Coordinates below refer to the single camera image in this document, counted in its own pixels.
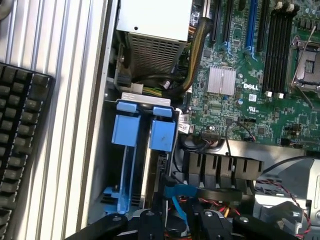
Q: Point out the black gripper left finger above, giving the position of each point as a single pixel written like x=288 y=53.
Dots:
x=150 y=225

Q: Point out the green Dell motherboard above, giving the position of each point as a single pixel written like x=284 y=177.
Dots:
x=270 y=117

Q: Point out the metal CPU socket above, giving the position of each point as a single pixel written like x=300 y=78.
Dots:
x=308 y=65

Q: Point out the silver power supply unit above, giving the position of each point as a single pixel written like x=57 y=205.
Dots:
x=152 y=55

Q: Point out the black RAM slot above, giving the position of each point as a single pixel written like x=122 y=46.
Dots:
x=280 y=55
x=269 y=55
x=286 y=55
x=275 y=55

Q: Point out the black expansion slot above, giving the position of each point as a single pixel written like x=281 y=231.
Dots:
x=217 y=20
x=228 y=20
x=262 y=22

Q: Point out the white power connector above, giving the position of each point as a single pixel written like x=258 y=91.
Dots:
x=136 y=88

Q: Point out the grey metal disk bay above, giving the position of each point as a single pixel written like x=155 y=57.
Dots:
x=112 y=170

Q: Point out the blue expansion slot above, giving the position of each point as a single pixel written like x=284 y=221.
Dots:
x=251 y=22

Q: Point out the silver finned heatsink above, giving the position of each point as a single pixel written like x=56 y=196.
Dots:
x=222 y=80

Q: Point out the grey round knob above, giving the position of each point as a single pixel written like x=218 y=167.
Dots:
x=4 y=8

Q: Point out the black computer keyboard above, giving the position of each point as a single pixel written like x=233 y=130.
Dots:
x=20 y=130

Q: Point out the thin metal locking lever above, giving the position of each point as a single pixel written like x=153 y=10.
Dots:
x=304 y=53

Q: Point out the grey open PC case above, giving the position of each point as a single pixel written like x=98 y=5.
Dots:
x=97 y=105

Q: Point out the black plastic fan shroud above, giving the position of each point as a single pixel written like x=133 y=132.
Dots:
x=225 y=167

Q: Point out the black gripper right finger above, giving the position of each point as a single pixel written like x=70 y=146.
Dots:
x=212 y=225

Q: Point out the silver disk with blue tabs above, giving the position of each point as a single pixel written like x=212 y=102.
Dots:
x=145 y=98

